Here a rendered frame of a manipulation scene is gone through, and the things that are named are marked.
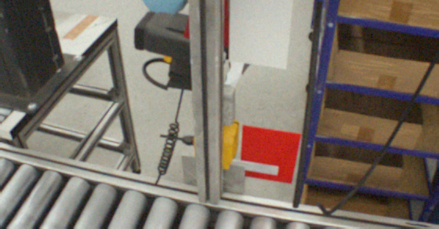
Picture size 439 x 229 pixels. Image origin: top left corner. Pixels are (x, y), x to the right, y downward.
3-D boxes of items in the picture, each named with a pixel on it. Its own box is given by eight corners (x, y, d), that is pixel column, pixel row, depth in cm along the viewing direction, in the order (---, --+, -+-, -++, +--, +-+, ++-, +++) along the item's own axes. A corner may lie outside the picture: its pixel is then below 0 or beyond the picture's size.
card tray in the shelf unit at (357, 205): (309, 137, 180) (313, 120, 173) (376, 147, 175) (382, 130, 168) (302, 212, 149) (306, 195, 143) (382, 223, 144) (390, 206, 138)
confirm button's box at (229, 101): (235, 115, 73) (237, 84, 68) (231, 127, 71) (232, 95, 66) (197, 109, 74) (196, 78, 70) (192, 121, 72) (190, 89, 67)
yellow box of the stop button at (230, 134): (241, 140, 84) (241, 113, 79) (231, 172, 78) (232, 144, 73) (171, 129, 87) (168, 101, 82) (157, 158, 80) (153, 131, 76)
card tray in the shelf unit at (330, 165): (316, 101, 167) (319, 81, 160) (387, 112, 162) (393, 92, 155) (308, 176, 137) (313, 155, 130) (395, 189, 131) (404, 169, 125)
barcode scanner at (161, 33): (145, 55, 73) (147, 3, 66) (210, 71, 72) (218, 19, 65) (130, 77, 68) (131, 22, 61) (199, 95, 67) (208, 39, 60)
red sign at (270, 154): (292, 182, 78) (301, 132, 69) (291, 185, 77) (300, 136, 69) (209, 169, 80) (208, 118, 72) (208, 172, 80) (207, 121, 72)
